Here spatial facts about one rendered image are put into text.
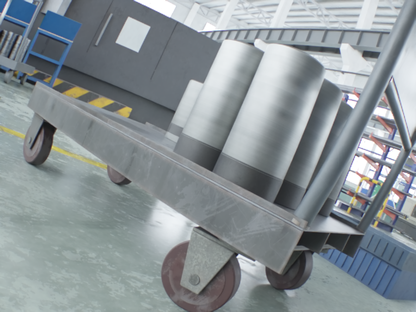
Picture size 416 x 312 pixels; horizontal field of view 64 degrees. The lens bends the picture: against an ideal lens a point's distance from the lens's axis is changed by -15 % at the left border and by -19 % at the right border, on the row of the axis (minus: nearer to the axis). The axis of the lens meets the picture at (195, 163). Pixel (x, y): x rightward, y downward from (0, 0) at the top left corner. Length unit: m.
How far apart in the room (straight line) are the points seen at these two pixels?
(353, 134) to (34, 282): 0.55
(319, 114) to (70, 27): 4.97
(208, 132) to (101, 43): 6.07
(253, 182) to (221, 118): 0.17
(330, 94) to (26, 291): 0.68
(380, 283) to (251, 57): 1.28
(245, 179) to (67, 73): 6.39
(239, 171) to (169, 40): 6.59
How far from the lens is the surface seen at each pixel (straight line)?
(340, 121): 0.91
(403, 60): 0.72
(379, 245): 1.80
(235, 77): 0.78
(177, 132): 1.28
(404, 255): 1.73
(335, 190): 1.03
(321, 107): 0.79
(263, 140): 0.66
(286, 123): 0.67
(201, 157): 0.78
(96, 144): 0.91
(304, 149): 0.78
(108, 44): 6.82
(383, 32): 14.05
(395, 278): 1.75
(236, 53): 0.80
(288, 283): 1.11
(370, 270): 1.82
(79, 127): 0.99
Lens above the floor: 0.33
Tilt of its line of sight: 5 degrees down
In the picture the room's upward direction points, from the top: 24 degrees clockwise
